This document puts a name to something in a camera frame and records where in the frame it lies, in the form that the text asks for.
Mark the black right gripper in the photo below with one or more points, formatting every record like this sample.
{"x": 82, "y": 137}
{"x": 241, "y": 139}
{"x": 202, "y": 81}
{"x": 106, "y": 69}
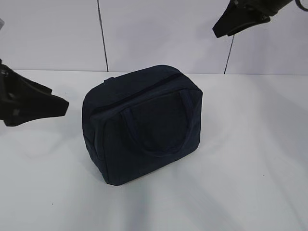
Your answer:
{"x": 243, "y": 14}

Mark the navy blue lunch bag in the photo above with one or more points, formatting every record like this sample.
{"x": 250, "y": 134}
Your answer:
{"x": 139, "y": 122}

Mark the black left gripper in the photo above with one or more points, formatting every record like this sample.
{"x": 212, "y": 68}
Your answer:
{"x": 23, "y": 100}

